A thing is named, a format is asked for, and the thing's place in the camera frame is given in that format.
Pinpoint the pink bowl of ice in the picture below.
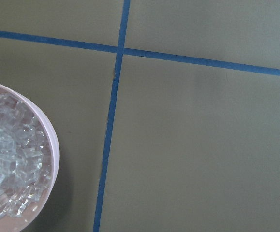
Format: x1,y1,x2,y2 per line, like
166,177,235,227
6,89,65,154
0,84,60,232

